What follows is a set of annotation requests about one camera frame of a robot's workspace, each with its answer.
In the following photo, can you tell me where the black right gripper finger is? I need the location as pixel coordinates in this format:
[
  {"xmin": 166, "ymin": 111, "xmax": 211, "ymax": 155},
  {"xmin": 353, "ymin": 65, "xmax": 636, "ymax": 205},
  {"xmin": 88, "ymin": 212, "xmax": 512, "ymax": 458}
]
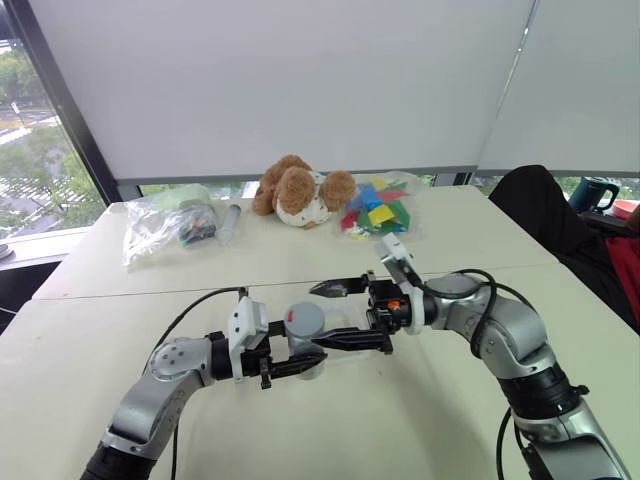
[
  {"xmin": 308, "ymin": 276, "xmax": 371, "ymax": 300},
  {"xmin": 310, "ymin": 326, "xmax": 387, "ymax": 352}
]

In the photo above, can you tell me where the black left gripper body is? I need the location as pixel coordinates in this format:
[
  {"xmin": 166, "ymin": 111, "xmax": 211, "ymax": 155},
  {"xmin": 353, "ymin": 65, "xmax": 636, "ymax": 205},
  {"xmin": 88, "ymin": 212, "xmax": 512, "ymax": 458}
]
[{"xmin": 240, "ymin": 335, "xmax": 276, "ymax": 391}]

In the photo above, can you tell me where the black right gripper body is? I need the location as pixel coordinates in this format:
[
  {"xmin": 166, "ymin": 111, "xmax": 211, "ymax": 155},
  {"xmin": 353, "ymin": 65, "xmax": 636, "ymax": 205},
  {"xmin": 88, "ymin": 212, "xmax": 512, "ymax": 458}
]
[{"xmin": 365, "ymin": 271, "xmax": 413, "ymax": 356}]

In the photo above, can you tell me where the clear plastic jar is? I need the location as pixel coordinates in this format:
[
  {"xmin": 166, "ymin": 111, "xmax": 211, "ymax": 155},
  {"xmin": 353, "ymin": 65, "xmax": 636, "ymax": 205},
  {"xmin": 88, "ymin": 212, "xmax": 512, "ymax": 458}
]
[{"xmin": 286, "ymin": 330, "xmax": 327, "ymax": 382}]

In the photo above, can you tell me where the grey jar lid red label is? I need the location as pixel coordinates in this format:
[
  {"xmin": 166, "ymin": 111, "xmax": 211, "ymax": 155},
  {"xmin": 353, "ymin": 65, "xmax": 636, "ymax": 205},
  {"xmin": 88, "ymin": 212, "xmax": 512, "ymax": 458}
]
[{"xmin": 283, "ymin": 301, "xmax": 327, "ymax": 337}]

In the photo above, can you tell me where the bag of colourful flat pieces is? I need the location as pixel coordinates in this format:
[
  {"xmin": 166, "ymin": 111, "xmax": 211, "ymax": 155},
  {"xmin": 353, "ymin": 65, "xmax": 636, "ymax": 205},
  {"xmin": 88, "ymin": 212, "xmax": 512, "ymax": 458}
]
[{"xmin": 335, "ymin": 170, "xmax": 424, "ymax": 242}]

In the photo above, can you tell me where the brown and white plush dog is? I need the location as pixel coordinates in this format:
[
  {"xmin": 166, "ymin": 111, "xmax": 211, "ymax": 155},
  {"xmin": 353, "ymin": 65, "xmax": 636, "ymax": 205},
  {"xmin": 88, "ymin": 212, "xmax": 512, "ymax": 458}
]
[{"xmin": 251, "ymin": 154, "xmax": 358, "ymax": 231}]

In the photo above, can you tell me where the grey marker tube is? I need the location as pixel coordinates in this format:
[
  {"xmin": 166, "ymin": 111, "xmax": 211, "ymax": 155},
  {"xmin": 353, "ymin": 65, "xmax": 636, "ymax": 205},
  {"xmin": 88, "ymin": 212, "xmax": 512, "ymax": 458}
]
[{"xmin": 215, "ymin": 200, "xmax": 244, "ymax": 246}]

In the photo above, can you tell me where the clear bag with small items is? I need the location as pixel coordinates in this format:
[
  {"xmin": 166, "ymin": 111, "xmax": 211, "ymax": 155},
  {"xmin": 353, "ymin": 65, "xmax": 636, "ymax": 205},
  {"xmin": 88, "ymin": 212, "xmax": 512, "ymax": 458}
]
[{"xmin": 122, "ymin": 192, "xmax": 219, "ymax": 269}]

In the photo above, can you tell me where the pale green roll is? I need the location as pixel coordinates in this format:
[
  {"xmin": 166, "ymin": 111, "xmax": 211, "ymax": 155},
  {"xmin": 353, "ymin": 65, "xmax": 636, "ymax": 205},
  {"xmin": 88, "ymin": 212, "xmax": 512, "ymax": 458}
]
[{"xmin": 148, "ymin": 183, "xmax": 214, "ymax": 212}]

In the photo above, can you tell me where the black office chair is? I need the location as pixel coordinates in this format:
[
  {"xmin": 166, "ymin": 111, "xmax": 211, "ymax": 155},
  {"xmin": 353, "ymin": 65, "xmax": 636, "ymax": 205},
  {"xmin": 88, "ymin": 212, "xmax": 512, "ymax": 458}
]
[{"xmin": 488, "ymin": 164, "xmax": 640, "ymax": 337}]

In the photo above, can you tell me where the wide white roller blind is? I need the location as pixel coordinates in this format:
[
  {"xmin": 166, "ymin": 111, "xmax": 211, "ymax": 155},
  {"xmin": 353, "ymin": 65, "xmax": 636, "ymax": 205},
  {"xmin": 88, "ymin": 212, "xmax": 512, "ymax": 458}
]
[{"xmin": 27, "ymin": 0, "xmax": 540, "ymax": 182}]

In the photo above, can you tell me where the red cloth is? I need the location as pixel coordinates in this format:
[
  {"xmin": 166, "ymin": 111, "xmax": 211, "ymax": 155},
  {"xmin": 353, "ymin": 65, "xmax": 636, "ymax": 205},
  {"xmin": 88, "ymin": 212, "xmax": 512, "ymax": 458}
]
[{"xmin": 603, "ymin": 236, "xmax": 640, "ymax": 322}]

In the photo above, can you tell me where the narrow white roller blind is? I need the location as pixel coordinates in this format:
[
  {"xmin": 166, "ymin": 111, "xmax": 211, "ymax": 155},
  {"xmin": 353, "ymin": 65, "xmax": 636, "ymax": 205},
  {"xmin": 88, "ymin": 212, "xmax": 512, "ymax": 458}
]
[{"xmin": 476, "ymin": 0, "xmax": 640, "ymax": 177}]

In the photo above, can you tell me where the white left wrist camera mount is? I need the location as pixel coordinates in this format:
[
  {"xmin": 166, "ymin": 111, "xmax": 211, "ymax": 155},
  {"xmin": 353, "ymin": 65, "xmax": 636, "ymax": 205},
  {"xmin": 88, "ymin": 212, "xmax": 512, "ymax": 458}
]
[{"xmin": 227, "ymin": 297, "xmax": 272, "ymax": 384}]

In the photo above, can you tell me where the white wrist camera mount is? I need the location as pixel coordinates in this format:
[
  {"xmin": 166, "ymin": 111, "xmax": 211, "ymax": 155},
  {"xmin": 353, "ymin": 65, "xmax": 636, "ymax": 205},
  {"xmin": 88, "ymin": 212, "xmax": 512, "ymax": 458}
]
[
  {"xmin": 375, "ymin": 233, "xmax": 427, "ymax": 337},
  {"xmin": 227, "ymin": 297, "xmax": 272, "ymax": 384}
]

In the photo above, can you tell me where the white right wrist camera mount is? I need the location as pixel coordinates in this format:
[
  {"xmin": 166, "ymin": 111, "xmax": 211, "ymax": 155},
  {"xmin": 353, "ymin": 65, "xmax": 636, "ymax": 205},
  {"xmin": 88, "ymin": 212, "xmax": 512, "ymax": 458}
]
[{"xmin": 375, "ymin": 233, "xmax": 427, "ymax": 337}]

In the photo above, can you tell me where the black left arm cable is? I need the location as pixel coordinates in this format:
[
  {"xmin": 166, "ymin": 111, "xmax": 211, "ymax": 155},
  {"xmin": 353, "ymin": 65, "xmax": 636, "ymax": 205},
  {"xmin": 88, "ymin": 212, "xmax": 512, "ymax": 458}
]
[{"xmin": 142, "ymin": 285, "xmax": 250, "ymax": 480}]

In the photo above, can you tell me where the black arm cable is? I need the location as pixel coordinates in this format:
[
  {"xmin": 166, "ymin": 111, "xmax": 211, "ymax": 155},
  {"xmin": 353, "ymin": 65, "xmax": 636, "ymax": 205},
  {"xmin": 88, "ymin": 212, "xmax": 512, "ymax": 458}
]
[
  {"xmin": 449, "ymin": 268, "xmax": 539, "ymax": 480},
  {"xmin": 142, "ymin": 285, "xmax": 250, "ymax": 480}
]

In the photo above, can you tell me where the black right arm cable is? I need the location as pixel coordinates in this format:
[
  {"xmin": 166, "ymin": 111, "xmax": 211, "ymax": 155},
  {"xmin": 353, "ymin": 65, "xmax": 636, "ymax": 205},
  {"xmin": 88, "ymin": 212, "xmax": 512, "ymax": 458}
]
[{"xmin": 449, "ymin": 268, "xmax": 539, "ymax": 480}]

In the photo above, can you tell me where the teal mug with handle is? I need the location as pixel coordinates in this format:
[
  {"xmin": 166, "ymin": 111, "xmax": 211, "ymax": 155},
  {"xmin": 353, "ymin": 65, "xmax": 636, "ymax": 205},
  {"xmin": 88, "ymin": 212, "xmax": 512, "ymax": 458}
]
[{"xmin": 569, "ymin": 175, "xmax": 621, "ymax": 214}]

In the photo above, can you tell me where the white blind bead cord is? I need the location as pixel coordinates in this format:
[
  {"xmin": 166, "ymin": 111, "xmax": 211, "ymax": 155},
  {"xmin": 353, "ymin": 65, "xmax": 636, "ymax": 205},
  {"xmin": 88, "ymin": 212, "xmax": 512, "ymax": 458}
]
[{"xmin": 494, "ymin": 0, "xmax": 534, "ymax": 122}]

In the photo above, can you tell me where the dark window frame post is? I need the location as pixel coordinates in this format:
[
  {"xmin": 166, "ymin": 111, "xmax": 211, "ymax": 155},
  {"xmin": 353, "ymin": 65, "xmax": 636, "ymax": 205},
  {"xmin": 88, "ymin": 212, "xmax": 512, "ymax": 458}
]
[{"xmin": 8, "ymin": 0, "xmax": 122, "ymax": 207}]

